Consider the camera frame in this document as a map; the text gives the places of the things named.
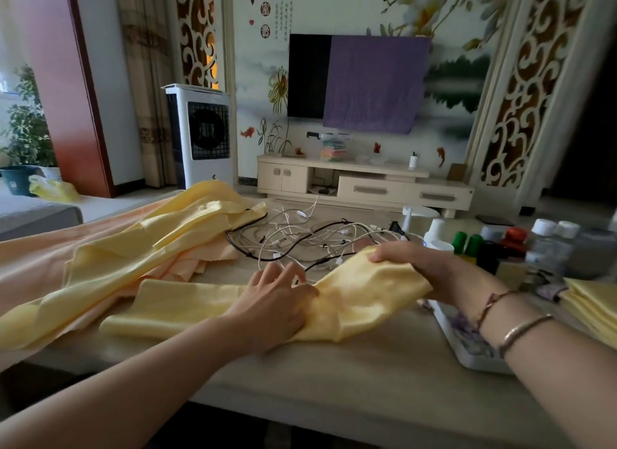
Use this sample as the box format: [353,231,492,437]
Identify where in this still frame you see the purple cloth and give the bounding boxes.
[322,34,432,135]

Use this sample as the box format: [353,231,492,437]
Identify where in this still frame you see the white plastic bottle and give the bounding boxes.
[423,218,455,253]

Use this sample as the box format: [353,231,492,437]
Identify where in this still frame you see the person's left forearm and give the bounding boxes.
[0,314,261,449]

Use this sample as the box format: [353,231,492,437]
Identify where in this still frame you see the green potted plant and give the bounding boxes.
[0,64,58,169]

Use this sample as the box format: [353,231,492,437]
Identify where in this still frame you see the yellow cloth strip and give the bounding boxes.
[99,245,433,344]

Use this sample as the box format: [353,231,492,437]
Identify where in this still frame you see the yellow plastic bag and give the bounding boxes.
[28,175,80,204]

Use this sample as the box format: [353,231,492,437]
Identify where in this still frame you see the person's right forearm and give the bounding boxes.
[446,266,617,449]

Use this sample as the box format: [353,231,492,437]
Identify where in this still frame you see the grey sofa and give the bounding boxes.
[0,204,84,242]

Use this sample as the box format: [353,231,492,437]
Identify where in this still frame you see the clear bottle white cap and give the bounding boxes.
[524,218,561,277]
[555,220,582,271]

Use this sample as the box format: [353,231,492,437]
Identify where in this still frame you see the peach cloth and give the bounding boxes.
[0,196,242,319]

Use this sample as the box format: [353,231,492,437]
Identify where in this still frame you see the black bottle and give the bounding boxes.
[476,241,505,277]

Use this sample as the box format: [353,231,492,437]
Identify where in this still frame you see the white floral tray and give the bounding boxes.
[426,297,514,375]

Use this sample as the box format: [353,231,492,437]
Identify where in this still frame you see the stack of folded yellow cloths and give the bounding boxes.
[559,277,617,350]

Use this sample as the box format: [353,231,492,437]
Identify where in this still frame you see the person's right hand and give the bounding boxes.
[368,242,471,310]

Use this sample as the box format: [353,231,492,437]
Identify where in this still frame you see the grey translucent container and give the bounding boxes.
[569,229,617,283]

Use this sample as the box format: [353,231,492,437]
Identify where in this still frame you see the stack of colourful cloths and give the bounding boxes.
[320,133,351,162]

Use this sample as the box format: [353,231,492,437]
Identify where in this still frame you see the person's left hand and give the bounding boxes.
[226,262,320,357]

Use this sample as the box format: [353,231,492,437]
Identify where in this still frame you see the red string bracelet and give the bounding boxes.
[475,291,520,332]

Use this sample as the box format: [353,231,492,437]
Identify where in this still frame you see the dark green plant pot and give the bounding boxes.
[0,165,45,197]

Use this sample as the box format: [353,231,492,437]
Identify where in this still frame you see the cream television cabinet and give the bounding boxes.
[256,154,475,219]

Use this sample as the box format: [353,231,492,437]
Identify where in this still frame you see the white air cooler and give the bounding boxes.
[162,83,235,190]

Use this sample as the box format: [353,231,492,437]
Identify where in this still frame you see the red capped bottle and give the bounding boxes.
[498,227,529,259]

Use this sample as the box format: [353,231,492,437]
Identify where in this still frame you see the black cable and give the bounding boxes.
[225,211,410,274]

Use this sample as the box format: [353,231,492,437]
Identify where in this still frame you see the beige patterned curtain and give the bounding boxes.
[114,0,178,189]

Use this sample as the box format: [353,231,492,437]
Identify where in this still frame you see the large yellow cloth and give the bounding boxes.
[0,180,269,353]

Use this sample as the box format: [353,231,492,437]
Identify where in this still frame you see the black flat television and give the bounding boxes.
[287,33,333,120]

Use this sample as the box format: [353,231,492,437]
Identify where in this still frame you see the white fan base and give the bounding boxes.
[401,205,440,221]

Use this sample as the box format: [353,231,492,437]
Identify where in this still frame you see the tangle of white cables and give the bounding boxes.
[257,194,411,286]

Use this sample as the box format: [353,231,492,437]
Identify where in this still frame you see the silver bangle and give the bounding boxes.
[497,314,555,359]

